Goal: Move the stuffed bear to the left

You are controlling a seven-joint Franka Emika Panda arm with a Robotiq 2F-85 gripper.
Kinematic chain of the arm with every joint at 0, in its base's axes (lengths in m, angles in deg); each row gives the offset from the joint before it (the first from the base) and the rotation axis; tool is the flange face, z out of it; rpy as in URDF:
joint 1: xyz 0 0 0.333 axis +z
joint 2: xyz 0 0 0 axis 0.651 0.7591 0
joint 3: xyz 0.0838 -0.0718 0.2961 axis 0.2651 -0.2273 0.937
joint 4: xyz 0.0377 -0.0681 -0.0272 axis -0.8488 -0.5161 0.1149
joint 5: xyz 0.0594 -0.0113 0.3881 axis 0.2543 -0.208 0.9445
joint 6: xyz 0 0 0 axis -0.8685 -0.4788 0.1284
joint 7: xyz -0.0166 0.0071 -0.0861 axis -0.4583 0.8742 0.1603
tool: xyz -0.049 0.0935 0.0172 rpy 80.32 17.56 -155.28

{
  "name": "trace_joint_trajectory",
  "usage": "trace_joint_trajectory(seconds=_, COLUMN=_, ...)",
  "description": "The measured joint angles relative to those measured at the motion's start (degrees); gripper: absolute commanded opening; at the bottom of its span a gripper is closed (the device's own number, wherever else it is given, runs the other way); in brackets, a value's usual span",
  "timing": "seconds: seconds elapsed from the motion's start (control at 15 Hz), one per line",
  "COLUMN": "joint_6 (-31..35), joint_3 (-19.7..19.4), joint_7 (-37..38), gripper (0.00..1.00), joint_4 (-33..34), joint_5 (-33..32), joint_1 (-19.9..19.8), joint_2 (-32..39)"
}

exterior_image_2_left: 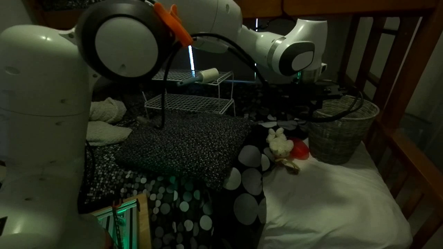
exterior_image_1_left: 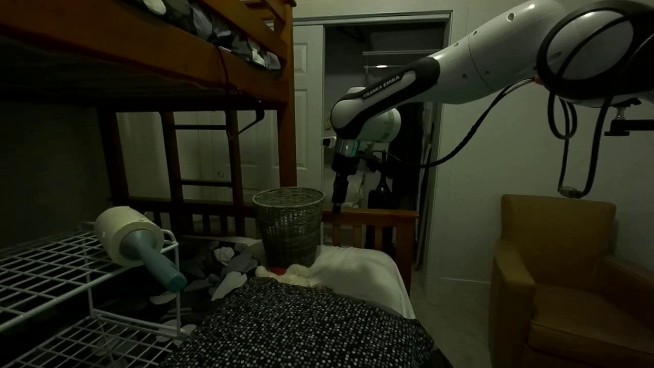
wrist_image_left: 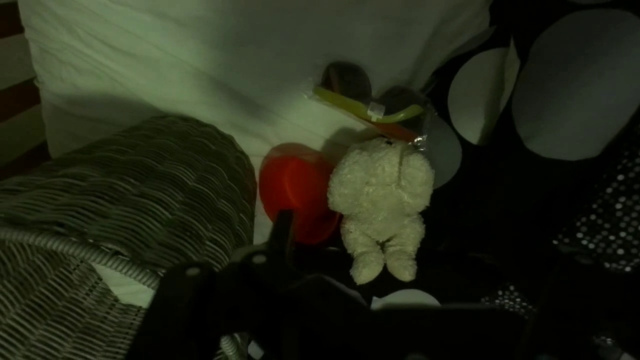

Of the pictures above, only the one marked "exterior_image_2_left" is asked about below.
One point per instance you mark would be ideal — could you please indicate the folded white towel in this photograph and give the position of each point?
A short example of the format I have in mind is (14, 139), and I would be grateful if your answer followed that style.
(105, 133)

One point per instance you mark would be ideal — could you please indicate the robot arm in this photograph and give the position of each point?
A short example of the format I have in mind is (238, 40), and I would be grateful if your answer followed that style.
(41, 103)

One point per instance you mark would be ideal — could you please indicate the lint roller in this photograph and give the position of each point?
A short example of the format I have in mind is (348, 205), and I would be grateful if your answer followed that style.
(207, 75)

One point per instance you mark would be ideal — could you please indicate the crumpled white towel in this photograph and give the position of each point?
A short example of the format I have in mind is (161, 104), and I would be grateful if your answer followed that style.
(107, 110)

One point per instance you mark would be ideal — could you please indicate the black blanket with white dots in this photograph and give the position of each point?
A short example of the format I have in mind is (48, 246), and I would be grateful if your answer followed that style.
(242, 193)

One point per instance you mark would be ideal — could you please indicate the wooden bed frame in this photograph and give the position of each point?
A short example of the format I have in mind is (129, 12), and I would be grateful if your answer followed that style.
(408, 69)

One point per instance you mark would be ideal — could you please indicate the white stuffed bear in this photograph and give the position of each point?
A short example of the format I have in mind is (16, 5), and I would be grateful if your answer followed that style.
(280, 143)

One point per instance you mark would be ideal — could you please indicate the white pillow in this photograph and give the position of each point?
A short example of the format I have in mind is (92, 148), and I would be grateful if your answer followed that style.
(328, 204)

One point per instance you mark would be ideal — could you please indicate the woven grey basket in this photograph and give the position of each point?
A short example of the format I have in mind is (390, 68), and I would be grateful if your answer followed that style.
(337, 138)

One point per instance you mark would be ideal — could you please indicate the red soft toy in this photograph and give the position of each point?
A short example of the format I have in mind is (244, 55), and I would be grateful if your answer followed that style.
(300, 149)

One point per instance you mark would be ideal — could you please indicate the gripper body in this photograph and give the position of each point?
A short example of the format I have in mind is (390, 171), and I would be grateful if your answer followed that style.
(320, 90)

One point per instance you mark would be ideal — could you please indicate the small brown toy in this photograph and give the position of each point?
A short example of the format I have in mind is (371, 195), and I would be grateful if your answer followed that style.
(290, 165)

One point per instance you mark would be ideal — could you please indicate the black speckled cushion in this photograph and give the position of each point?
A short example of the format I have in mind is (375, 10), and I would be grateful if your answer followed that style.
(187, 145)

